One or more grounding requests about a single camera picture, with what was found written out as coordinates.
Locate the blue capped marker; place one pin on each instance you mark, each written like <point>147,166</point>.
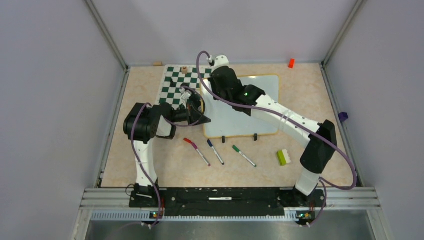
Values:
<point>215,152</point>

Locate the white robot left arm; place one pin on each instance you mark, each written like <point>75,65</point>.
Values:
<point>142,125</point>

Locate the orange block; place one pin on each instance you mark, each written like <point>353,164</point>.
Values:
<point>291,63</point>

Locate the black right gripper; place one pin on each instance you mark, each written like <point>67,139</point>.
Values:
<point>212,83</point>

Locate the green capped marker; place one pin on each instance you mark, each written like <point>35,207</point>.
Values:
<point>244,156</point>

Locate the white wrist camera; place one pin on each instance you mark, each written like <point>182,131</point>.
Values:
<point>185,97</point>
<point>218,61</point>

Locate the purple capped marker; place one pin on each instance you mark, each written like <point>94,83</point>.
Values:
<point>200,154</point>

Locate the small wooden block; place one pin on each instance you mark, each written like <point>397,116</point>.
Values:
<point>157,64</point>

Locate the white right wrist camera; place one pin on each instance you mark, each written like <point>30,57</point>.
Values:
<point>218,61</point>

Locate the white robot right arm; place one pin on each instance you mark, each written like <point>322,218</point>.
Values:
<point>318,139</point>

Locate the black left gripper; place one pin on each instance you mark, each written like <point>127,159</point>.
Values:
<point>192,114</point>

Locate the purple block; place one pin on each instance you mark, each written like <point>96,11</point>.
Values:
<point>343,116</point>

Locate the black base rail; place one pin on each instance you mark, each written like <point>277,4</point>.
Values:
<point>226,201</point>

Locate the green white lego brick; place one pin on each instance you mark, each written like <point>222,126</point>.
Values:
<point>283,157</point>

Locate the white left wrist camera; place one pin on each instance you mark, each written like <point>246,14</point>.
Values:
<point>185,97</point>

